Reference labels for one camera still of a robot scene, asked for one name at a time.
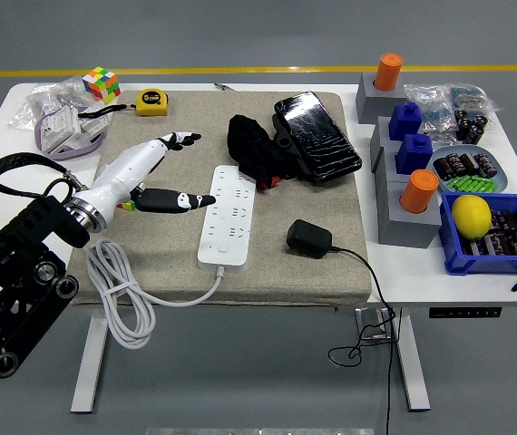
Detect black power adapter plug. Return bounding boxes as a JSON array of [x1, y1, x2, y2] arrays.
[[285, 218, 334, 259]]

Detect white table leg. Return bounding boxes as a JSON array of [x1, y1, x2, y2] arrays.
[[392, 307, 432, 413], [70, 314, 110, 414]]

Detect blue plastic bin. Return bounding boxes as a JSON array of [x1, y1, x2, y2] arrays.
[[437, 190, 517, 276]]

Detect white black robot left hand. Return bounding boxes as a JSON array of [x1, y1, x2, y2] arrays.
[[83, 130, 218, 230]]

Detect red small object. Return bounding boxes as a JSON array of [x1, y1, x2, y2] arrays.
[[252, 174, 283, 191]]

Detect black capacitors pile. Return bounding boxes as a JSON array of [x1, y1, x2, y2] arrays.
[[454, 107, 490, 145]]

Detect black phone holder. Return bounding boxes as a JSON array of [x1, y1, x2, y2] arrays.
[[270, 112, 314, 178]]

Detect black hanging cable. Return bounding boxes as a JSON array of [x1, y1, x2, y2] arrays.
[[384, 307, 398, 435]]

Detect green batteries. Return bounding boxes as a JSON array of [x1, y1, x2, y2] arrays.
[[447, 175, 496, 194]]

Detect yellow tape measure, round label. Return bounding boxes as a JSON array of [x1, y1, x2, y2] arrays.
[[76, 88, 171, 120]]

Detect blue block with knob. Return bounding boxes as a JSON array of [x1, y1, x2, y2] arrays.
[[387, 101, 424, 141], [394, 133, 434, 177]]

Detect small colourful puzzle cube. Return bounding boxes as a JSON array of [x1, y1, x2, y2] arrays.
[[81, 66, 122, 103]]

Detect black cracked smartphone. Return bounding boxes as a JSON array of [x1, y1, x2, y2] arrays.
[[273, 91, 363, 184]]

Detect black crumpled cloth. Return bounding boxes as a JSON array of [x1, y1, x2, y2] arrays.
[[226, 113, 307, 182]]

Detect clear bag with blue parts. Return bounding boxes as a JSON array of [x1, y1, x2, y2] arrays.
[[446, 82, 502, 114]]

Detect black table control panel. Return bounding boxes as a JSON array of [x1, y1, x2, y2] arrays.
[[429, 306, 502, 320]]

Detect white plastic parts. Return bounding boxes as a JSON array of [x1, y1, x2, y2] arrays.
[[40, 106, 105, 153]]

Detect thin black adapter cord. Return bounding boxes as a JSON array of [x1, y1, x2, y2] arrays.
[[328, 246, 399, 371]]

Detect dark capacitors in bin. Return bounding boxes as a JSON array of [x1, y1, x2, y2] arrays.
[[460, 208, 517, 257]]

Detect purple tray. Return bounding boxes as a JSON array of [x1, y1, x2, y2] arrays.
[[34, 106, 108, 163]]

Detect grey-brown fabric mat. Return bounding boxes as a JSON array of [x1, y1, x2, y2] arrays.
[[70, 90, 374, 309]]

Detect silver metal bracket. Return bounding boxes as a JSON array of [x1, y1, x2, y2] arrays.
[[354, 306, 394, 340]]

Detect clear bag of small parts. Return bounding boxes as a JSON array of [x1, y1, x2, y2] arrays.
[[403, 82, 459, 135]]

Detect large grey block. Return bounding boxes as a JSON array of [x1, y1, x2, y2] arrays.
[[375, 179, 444, 249]]

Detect yellow lemon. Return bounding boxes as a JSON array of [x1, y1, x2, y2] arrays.
[[451, 194, 493, 240]]

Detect black capacitor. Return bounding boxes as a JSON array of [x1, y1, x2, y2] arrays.
[[433, 156, 455, 180], [444, 152, 467, 176], [460, 152, 482, 176], [473, 152, 499, 179]]

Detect clear plastic bags of parts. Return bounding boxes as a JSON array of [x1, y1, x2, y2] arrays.
[[7, 76, 94, 132]]

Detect white power strip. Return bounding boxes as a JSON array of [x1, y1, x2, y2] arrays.
[[196, 165, 259, 273]]

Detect light blue plate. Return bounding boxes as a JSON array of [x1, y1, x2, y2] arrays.
[[425, 145, 510, 194]]

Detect white power strip cable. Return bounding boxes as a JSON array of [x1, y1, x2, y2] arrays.
[[84, 238, 226, 351]]

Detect orange cylinder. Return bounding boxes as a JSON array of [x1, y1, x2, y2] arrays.
[[398, 169, 440, 215], [373, 53, 404, 92]]

